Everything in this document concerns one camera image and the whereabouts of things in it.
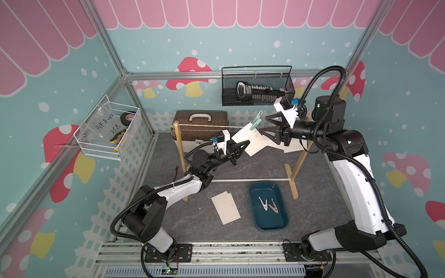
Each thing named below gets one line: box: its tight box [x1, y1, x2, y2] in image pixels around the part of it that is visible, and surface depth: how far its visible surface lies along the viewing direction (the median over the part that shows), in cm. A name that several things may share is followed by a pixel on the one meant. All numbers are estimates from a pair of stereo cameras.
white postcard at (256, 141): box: [231, 122, 268, 157], surface depth 67 cm
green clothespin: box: [249, 110, 264, 131], surface depth 62 cm
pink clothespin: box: [268, 198, 279, 214], surface depth 87 cm
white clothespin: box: [258, 196, 268, 211], surface depth 89 cm
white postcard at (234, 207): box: [223, 192, 242, 226], surface depth 89 cm
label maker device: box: [235, 81, 253, 98], surface depth 91 cm
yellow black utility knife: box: [109, 129, 127, 144], surface depth 68 cm
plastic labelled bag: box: [85, 100, 127, 141], surface depth 69 cm
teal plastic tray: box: [249, 180, 290, 232], surface depth 88 cm
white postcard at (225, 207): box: [210, 190, 239, 225], surface depth 90 cm
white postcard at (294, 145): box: [275, 137, 308, 154], surface depth 55 cm
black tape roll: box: [120, 110, 137, 127], surface depth 82 cm
